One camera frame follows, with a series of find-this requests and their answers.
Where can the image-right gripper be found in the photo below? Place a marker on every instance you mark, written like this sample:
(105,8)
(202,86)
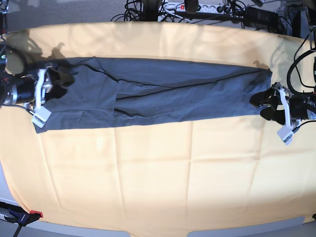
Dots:
(303,109)

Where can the grey blue T-shirt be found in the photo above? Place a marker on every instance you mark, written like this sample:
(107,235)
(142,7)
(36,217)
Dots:
(118,92)

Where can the white power strip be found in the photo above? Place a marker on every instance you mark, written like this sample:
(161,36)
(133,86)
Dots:
(178,7)

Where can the yellow table cloth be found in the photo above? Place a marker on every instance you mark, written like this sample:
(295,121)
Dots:
(163,180)

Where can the black power adapter brick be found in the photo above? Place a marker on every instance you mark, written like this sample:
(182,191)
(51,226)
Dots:
(260,16)

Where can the black centre stand post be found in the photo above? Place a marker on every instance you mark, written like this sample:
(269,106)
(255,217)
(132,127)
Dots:
(150,11)

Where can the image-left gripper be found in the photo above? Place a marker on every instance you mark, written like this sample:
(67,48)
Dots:
(25,93)

